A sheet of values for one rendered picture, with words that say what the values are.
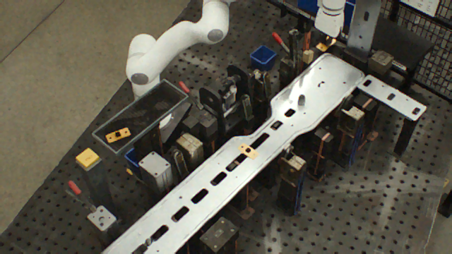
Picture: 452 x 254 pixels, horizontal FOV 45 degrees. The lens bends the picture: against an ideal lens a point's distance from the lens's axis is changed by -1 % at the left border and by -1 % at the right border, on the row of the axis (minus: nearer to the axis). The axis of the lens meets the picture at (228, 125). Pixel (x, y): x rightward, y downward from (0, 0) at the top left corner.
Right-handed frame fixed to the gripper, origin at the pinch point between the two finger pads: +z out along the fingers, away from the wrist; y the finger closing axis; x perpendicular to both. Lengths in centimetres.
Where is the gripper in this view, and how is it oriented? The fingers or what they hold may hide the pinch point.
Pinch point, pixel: (326, 39)
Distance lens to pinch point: 221.8
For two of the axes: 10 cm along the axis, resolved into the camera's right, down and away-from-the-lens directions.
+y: 7.4, 5.2, -4.2
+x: 6.7, -5.8, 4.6
